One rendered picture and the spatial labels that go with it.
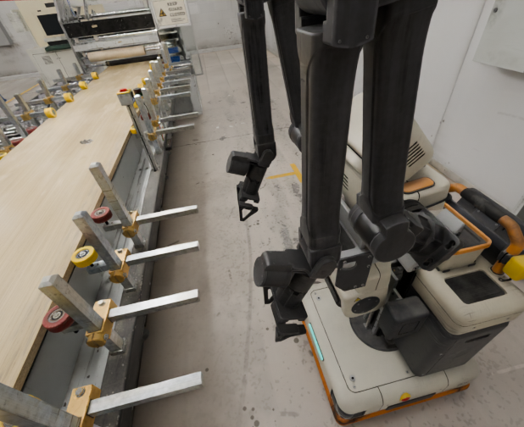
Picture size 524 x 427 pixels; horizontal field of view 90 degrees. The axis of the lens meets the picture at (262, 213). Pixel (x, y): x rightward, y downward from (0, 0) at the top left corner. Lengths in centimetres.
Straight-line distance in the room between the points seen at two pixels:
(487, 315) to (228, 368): 124
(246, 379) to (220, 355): 20
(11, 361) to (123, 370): 29
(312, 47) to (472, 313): 91
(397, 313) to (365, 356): 47
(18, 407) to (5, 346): 37
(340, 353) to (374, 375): 16
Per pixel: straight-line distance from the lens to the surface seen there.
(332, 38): 28
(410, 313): 103
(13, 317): 116
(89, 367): 126
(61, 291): 85
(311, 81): 32
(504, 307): 111
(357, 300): 98
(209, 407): 169
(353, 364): 142
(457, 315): 104
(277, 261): 49
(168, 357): 185
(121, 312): 100
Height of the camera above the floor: 160
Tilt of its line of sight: 41 degrees down
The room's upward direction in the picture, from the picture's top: 7 degrees counter-clockwise
